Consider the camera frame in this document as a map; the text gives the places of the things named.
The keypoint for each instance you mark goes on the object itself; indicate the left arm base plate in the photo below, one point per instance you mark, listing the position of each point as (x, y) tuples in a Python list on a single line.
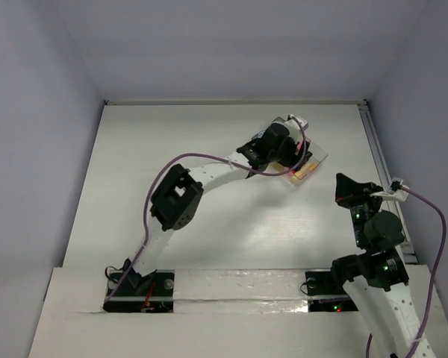
[(154, 295)]

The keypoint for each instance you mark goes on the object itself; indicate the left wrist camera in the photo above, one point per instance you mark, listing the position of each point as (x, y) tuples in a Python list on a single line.
[(297, 127)]

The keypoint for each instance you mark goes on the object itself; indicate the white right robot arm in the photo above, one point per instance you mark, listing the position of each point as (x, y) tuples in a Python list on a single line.
[(377, 281)]

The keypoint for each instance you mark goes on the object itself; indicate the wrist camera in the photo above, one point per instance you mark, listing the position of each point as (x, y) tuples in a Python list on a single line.
[(396, 192), (297, 127)]

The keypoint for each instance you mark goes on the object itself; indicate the orange yellow highlighter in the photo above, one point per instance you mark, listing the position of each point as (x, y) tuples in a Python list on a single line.
[(306, 169)]

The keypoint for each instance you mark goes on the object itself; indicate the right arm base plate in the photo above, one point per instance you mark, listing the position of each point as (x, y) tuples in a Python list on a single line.
[(324, 295)]

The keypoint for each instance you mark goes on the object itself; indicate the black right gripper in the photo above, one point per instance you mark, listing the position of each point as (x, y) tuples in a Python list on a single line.
[(348, 189)]

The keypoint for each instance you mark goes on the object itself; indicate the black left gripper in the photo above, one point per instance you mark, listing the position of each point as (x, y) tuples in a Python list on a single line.
[(296, 156)]

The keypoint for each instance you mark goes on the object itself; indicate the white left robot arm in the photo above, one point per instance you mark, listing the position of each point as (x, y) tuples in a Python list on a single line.
[(177, 192)]

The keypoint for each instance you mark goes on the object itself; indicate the dark grey transparent container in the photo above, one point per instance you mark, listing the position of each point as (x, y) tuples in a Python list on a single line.
[(258, 141)]

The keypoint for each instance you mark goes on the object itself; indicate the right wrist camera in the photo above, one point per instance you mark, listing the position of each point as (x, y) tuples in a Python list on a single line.
[(396, 192)]

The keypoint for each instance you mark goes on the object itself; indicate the clear transparent container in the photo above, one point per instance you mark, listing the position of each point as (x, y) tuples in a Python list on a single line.
[(315, 156)]

